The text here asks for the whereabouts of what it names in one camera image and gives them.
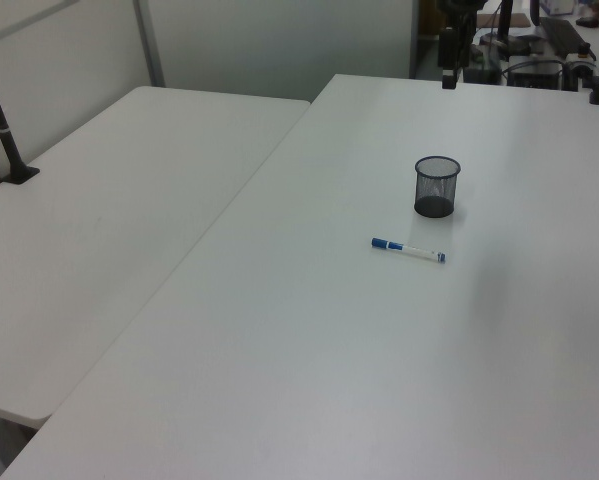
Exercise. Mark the black mesh pen cup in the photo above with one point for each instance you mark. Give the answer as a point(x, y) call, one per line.
point(435, 192)

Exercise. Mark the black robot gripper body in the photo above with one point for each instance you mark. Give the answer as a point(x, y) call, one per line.
point(447, 47)

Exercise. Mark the black monitor stand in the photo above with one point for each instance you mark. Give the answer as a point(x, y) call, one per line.
point(505, 30)

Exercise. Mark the black computer mouse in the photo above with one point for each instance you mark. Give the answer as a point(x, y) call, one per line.
point(586, 22)

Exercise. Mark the white and blue box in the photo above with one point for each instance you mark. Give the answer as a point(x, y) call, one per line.
point(558, 6)

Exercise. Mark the black keyboard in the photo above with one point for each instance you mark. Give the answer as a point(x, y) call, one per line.
point(561, 35)

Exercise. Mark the blue and white marker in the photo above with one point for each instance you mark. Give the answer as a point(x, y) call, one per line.
point(409, 250)

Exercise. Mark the brown board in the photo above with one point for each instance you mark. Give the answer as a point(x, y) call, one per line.
point(516, 21)

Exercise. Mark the black electronics box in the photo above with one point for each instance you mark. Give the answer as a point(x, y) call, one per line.
point(535, 72)

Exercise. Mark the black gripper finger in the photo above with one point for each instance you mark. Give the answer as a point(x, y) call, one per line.
point(453, 82)
point(446, 82)

